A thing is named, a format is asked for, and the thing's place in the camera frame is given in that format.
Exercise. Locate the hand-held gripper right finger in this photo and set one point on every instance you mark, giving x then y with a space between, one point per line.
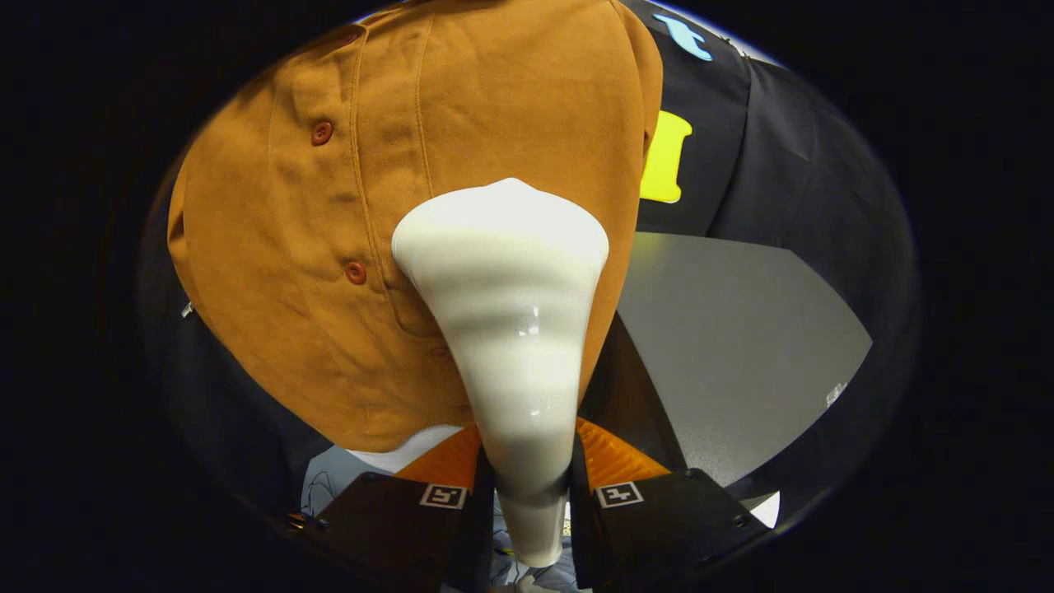
659 527

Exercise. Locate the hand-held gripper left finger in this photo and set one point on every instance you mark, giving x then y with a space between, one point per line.
387 527

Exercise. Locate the orange-brown button shirt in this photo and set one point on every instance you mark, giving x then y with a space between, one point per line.
329 247

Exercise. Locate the white mannequin torso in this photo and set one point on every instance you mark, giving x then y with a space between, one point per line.
408 449

